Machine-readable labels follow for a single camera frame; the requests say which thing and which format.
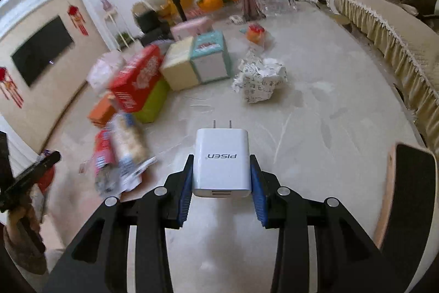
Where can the white wall charger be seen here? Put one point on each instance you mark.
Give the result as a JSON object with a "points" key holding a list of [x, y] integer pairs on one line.
{"points": [[221, 169]]}

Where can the crumpled printed paper ball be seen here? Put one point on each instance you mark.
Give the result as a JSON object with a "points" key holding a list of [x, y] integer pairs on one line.
{"points": [[260, 80]]}

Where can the small purple vase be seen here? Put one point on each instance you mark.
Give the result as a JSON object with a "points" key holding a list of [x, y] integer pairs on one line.
{"points": [[105, 4]]}

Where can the ornate sofa beige fringed cover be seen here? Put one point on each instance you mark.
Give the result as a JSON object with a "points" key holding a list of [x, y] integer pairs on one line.
{"points": [[394, 35]]}

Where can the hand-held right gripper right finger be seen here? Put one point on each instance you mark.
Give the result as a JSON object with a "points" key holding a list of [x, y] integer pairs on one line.
{"points": [[259, 200]]}

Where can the wall television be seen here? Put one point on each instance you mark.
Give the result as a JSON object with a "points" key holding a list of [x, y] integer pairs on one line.
{"points": [[41, 51]]}

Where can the lime green box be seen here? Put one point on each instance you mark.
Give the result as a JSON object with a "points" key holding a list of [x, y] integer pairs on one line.
{"points": [[152, 104]]}

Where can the teal and white box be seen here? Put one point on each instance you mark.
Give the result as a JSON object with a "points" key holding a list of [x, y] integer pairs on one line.
{"points": [[209, 68]]}

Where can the orange box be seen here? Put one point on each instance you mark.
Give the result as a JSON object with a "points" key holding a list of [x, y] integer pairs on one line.
{"points": [[101, 112]]}

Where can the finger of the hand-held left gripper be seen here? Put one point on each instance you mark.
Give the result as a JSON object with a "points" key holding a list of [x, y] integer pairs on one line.
{"points": [[31, 176]]}

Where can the pale yellow box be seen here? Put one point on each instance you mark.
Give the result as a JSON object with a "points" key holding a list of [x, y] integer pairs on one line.
{"points": [[178, 70]]}

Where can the cream armchair dark seat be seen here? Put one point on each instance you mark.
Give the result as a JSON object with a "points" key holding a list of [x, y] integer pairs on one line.
{"points": [[151, 25]]}

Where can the red patterned box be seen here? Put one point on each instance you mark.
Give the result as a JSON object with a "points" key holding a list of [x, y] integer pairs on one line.
{"points": [[135, 80]]}

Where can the clear biscuit packet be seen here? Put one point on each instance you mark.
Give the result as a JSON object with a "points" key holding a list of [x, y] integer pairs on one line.
{"points": [[128, 142]]}

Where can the white wall shelf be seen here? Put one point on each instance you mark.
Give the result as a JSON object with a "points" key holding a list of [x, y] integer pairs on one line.
{"points": [[118, 28]]}

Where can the printed wrapper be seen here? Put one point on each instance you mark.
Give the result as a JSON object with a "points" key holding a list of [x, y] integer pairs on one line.
{"points": [[139, 173]]}

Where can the pink box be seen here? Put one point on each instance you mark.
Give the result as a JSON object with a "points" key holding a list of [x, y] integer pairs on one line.
{"points": [[192, 27]]}

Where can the red hanging wall ornament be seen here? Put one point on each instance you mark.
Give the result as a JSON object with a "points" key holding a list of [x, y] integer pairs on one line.
{"points": [[78, 18], [10, 87]]}

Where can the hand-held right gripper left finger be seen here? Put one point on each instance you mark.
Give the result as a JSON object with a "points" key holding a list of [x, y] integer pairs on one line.
{"points": [[183, 200]]}

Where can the red blue snack packet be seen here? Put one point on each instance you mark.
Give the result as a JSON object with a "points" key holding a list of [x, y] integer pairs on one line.
{"points": [[103, 155]]}

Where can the black board with tan rim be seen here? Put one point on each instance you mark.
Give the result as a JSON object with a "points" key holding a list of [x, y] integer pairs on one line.
{"points": [[411, 203]]}

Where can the white pink floral packet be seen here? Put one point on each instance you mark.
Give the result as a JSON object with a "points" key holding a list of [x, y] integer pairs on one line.
{"points": [[103, 70]]}

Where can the person's left hand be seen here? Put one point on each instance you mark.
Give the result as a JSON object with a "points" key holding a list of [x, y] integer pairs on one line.
{"points": [[24, 245]]}

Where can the orange snack in clear wrapper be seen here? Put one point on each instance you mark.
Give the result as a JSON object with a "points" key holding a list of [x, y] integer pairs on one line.
{"points": [[257, 34]]}

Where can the clear plastic packaging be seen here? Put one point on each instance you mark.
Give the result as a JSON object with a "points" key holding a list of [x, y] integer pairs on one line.
{"points": [[279, 3]]}

